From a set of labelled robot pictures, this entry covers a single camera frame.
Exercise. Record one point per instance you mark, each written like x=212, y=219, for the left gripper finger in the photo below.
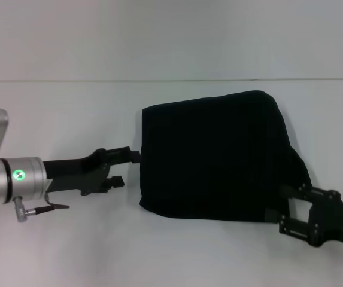
x=123, y=155
x=115, y=181

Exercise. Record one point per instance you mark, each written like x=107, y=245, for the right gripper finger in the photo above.
x=291, y=224
x=306, y=191

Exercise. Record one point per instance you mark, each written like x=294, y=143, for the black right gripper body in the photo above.
x=335, y=218

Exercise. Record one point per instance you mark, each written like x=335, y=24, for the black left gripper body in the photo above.
x=72, y=173

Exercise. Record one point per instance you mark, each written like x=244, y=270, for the black t-shirt with FREE print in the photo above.
x=213, y=155

